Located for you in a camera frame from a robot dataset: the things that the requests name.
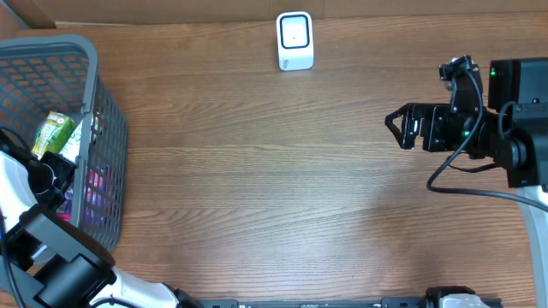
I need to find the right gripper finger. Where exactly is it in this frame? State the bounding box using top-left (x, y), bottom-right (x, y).
top-left (384, 103), bottom-right (425, 128)
top-left (385, 121), bottom-right (420, 150)

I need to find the white tube with gold cap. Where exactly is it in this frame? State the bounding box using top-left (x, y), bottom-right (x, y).
top-left (59, 121), bottom-right (83, 163)

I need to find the purple sanitary pad pack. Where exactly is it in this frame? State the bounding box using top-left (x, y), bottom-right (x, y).
top-left (56, 184), bottom-right (74, 222)

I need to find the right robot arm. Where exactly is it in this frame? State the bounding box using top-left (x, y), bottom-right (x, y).
top-left (384, 55), bottom-right (547, 307)

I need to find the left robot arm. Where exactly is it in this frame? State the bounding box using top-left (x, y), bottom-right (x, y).
top-left (1, 127), bottom-right (199, 307)

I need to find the white barcode scanner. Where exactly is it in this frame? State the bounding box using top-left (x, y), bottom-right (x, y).
top-left (276, 11), bottom-right (314, 71)

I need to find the grey plastic shopping basket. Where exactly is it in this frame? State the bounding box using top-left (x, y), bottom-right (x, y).
top-left (1, 35), bottom-right (129, 250)

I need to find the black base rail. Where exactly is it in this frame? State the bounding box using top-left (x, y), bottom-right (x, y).
top-left (199, 297), bottom-right (442, 308)

